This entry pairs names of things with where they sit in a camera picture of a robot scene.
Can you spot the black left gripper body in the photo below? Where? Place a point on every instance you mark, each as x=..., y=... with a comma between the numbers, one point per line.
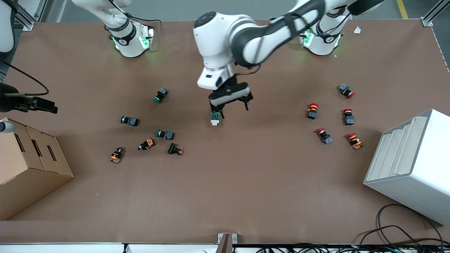
x=230, y=85

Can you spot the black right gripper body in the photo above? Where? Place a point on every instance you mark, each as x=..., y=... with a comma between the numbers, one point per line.
x=10, y=99

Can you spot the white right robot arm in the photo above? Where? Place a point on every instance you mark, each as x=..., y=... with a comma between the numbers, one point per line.
x=130, y=38

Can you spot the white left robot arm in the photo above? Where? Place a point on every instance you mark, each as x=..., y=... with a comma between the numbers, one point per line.
x=246, y=38

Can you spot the green push button blue body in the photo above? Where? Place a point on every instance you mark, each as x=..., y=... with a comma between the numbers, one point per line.
x=129, y=120
x=165, y=134
x=160, y=95

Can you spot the red mushroom button black body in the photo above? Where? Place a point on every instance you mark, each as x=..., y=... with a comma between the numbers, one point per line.
x=312, y=110

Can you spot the brown cardboard box with slots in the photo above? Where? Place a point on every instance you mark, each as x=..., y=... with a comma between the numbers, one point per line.
x=28, y=175

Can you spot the black button orange body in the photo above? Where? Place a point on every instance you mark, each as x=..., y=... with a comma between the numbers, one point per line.
x=147, y=144

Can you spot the brown table cover sheet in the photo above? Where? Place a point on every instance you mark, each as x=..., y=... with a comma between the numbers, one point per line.
x=246, y=182

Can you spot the red mushroom button blue body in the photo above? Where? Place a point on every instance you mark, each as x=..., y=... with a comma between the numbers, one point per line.
x=348, y=116
x=324, y=136
x=346, y=90

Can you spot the red mushroom button orange body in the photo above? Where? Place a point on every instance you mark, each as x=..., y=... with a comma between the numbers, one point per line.
x=354, y=140

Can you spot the white paper scrap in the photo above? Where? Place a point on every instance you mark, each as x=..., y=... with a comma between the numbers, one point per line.
x=357, y=30

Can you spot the white stepped plastic bin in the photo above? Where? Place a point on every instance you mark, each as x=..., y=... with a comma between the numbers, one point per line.
x=415, y=175

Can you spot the black switch pink tip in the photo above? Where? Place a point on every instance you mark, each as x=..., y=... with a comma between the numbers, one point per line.
x=175, y=149

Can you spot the aluminium frame profile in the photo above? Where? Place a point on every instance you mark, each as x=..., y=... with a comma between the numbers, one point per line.
x=430, y=17
x=24, y=17

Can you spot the black selector switch orange body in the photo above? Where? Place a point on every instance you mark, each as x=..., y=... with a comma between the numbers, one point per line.
x=117, y=155

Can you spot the metal table edge bracket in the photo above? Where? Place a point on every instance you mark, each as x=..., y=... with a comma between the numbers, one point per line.
x=226, y=242

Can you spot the white table edge rail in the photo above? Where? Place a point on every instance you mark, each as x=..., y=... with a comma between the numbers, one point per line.
x=70, y=248

